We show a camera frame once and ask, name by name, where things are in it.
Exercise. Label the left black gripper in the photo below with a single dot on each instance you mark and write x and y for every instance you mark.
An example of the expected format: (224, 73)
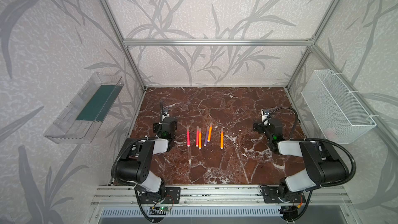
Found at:
(166, 120)

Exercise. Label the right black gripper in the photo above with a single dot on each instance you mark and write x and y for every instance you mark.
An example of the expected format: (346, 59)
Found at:
(261, 124)

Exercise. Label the pink marker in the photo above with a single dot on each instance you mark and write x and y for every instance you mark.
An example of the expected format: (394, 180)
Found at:
(197, 136)
(188, 136)

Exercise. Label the orange marker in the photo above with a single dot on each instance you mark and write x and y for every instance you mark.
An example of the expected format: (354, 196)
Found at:
(209, 132)
(200, 138)

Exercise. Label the purple marker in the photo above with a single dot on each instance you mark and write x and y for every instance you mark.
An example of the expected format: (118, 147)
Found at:
(206, 136)

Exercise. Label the orange marker diagonal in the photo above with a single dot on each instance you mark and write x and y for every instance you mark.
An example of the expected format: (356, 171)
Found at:
(222, 139)

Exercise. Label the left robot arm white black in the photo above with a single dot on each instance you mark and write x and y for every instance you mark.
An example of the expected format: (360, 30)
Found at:
(132, 165)

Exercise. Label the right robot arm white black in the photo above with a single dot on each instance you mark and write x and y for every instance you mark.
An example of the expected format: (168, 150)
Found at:
(327, 164)

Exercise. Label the green circuit board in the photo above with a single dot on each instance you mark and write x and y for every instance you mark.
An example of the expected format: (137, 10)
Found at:
(161, 210)

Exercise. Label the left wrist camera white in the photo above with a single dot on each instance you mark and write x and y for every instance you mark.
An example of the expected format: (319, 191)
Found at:
(164, 111)

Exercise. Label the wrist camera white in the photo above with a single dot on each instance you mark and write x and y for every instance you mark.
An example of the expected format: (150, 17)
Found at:
(264, 114)
(164, 111)

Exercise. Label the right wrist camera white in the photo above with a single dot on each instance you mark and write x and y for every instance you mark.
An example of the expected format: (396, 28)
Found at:
(264, 114)

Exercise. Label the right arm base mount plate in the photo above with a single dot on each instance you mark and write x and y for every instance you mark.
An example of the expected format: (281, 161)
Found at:
(277, 195)

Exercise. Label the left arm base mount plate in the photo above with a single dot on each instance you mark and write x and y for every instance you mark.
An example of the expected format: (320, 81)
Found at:
(167, 195)

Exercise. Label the white wire mesh basket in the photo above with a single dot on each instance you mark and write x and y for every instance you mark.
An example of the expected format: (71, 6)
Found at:
(337, 111)

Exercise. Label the clear plastic wall tray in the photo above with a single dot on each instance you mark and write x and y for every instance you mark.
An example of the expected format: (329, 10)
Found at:
(80, 121)

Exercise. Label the aluminium front rail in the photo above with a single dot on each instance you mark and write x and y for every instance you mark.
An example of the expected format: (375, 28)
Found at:
(217, 195)

